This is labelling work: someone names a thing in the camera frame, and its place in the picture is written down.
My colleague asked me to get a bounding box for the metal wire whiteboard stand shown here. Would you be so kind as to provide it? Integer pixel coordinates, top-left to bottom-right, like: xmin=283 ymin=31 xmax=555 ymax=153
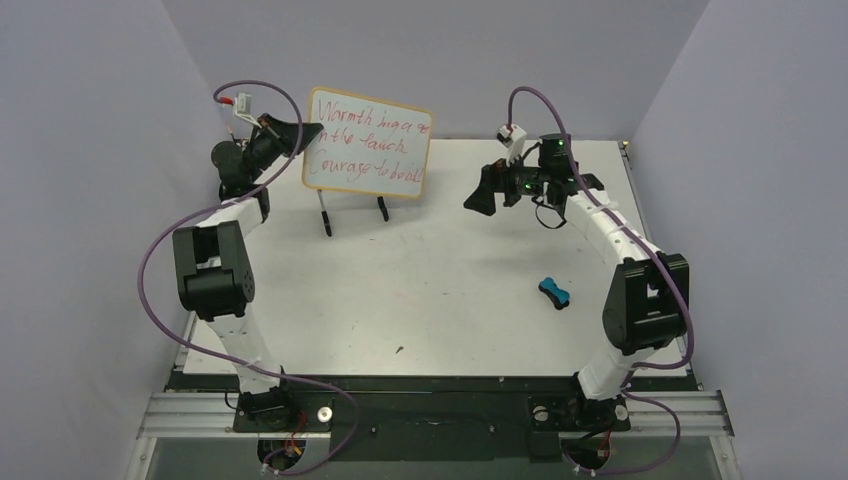
xmin=316 ymin=189 xmax=390 ymax=238

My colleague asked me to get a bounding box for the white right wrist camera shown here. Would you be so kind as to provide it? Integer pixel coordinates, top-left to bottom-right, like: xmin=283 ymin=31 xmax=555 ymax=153
xmin=496 ymin=124 xmax=527 ymax=167

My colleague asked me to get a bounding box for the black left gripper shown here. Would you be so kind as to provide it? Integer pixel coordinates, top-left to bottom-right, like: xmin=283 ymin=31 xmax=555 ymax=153
xmin=245 ymin=114 xmax=322 ymax=183

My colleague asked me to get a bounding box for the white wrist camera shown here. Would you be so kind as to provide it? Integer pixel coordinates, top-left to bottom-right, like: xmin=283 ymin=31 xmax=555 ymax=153
xmin=496 ymin=124 xmax=527 ymax=167
xmin=232 ymin=92 xmax=261 ymax=127

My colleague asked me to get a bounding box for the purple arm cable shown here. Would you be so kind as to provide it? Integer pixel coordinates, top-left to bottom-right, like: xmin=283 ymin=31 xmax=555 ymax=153
xmin=137 ymin=80 xmax=361 ymax=478
xmin=506 ymin=86 xmax=696 ymax=478

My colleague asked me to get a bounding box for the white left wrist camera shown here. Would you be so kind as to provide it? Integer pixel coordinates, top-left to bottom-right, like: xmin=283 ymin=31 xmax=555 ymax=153
xmin=232 ymin=92 xmax=261 ymax=127

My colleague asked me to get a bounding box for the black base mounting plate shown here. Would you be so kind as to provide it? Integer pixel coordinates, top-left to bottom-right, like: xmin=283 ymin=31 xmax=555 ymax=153
xmin=165 ymin=370 xmax=700 ymax=465

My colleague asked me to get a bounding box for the aluminium front frame rail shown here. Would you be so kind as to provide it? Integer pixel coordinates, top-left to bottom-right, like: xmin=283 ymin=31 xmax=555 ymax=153
xmin=137 ymin=390 xmax=735 ymax=440

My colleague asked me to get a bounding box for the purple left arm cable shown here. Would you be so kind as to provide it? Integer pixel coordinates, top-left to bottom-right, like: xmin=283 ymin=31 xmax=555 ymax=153
xmin=137 ymin=80 xmax=361 ymax=478

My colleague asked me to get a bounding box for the yellow framed whiteboard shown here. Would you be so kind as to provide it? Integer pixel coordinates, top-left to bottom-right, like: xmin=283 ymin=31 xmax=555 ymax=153
xmin=301 ymin=87 xmax=434 ymax=199

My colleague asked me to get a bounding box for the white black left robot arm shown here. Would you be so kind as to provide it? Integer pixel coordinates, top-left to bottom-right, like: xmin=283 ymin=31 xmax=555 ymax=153
xmin=172 ymin=114 xmax=324 ymax=431

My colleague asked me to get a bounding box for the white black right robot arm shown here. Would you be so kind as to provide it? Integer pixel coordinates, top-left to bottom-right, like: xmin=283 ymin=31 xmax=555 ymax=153
xmin=463 ymin=125 xmax=689 ymax=431

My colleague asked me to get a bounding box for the blue whiteboard eraser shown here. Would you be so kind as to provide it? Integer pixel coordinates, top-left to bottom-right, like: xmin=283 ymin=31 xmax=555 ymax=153
xmin=538 ymin=277 xmax=571 ymax=310

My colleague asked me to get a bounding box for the aluminium table edge rail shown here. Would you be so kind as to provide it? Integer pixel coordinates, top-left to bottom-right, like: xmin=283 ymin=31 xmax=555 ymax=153
xmin=617 ymin=140 xmax=656 ymax=246

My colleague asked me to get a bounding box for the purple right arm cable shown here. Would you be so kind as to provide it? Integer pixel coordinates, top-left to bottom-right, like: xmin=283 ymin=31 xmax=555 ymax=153
xmin=506 ymin=86 xmax=696 ymax=478

